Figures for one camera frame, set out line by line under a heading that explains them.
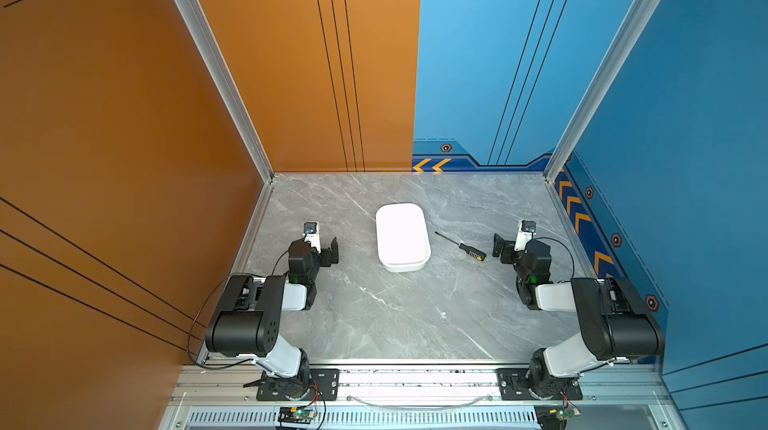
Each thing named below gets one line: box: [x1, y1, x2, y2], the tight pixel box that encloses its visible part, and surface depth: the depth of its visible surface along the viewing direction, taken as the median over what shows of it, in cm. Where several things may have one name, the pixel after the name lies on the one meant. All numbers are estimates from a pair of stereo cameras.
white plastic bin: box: [376, 203, 431, 272], surface depth 96 cm
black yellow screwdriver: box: [434, 231, 487, 261], surface depth 98 cm
